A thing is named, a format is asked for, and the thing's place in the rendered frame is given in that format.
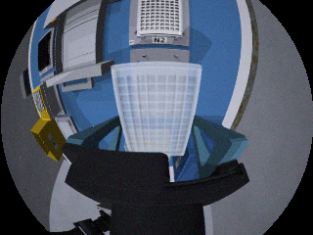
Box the blue flat mat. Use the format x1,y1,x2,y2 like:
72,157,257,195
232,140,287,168
30,0,242,131

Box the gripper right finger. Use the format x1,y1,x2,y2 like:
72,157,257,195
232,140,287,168
191,115,248,178

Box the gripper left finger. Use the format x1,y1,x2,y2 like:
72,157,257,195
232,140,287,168
66,115,122,151

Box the blue open-top tray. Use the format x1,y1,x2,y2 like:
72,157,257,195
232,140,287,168
172,119,223,182

